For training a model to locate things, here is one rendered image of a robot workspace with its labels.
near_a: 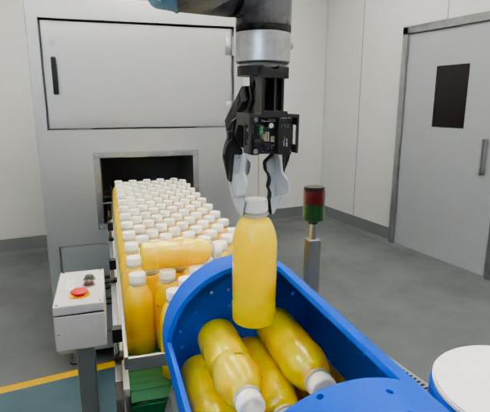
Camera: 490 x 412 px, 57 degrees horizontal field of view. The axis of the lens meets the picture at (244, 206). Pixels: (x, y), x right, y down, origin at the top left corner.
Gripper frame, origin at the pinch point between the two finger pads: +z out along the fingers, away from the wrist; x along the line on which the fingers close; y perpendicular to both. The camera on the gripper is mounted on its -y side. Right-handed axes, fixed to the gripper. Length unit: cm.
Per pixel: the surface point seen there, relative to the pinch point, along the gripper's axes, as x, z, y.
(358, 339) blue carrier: 6.4, 12.3, 20.6
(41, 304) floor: -74, 138, -286
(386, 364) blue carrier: 6.6, 12.3, 26.0
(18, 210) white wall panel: -108, 96, -428
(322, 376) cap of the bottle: 5.6, 21.5, 13.7
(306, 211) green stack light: 34, 16, -54
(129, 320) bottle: -18, 36, -39
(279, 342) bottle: 3.0, 21.4, 3.9
